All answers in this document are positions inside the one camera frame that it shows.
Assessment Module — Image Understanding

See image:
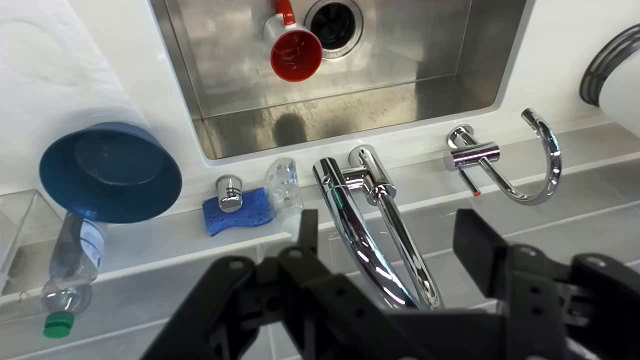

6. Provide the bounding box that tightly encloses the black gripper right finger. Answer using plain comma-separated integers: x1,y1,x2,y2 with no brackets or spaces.
451,208,640,360

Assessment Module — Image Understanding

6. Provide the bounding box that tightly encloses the clear bottle green cap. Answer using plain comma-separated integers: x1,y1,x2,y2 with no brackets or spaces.
42,213,105,339

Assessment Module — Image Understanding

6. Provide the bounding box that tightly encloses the chrome gooseneck kitchen faucet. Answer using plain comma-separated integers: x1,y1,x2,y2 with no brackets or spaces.
312,144,443,310

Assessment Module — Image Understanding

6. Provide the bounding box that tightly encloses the blue plastic bowl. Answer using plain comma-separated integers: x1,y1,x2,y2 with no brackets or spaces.
38,122,182,225

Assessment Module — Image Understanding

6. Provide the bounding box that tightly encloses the blue sponge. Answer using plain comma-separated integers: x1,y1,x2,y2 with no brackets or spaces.
202,188,276,237

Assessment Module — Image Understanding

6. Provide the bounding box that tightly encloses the stainless steel sink basin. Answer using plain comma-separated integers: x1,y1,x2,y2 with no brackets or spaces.
149,0,534,161

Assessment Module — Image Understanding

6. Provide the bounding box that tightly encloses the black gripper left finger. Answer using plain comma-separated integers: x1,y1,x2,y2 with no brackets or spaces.
140,208,375,360

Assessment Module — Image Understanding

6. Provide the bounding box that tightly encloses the clear soap dispenser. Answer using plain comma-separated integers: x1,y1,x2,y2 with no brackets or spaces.
213,158,301,221

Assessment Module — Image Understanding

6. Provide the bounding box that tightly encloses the small chrome side tap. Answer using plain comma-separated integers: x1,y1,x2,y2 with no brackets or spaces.
443,108,564,206

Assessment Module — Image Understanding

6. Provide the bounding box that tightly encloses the red and white mug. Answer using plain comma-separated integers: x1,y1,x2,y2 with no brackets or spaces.
264,0,323,83

